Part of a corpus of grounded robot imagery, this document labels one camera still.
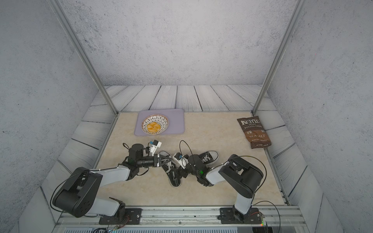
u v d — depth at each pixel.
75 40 0.81
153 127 1.08
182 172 0.78
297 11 0.72
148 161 0.75
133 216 0.73
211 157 0.91
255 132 1.05
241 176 0.48
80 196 0.43
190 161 0.70
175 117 1.18
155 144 0.80
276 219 0.74
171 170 0.83
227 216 0.73
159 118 1.15
